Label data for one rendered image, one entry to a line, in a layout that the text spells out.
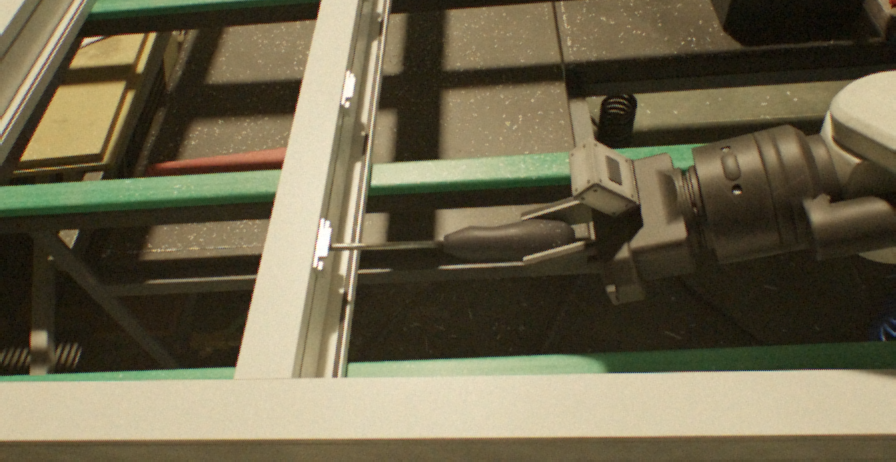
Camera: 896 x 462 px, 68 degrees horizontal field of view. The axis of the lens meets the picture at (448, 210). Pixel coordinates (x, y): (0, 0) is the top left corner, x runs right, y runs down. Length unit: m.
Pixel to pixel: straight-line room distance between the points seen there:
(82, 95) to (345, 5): 0.67
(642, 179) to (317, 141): 0.29
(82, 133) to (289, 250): 0.75
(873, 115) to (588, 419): 0.26
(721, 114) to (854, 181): 1.54
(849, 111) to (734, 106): 1.57
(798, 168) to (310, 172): 0.38
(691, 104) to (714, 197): 1.56
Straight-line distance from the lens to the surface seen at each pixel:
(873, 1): 1.41
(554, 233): 0.53
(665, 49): 1.25
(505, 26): 1.29
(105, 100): 1.29
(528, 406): 0.46
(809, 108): 2.11
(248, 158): 1.08
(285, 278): 0.54
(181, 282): 1.07
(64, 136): 1.26
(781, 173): 0.48
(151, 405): 0.53
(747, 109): 2.06
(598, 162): 0.48
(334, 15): 0.77
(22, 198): 0.83
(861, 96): 0.51
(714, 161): 0.49
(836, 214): 0.48
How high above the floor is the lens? 1.37
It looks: 52 degrees down
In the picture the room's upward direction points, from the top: 8 degrees counter-clockwise
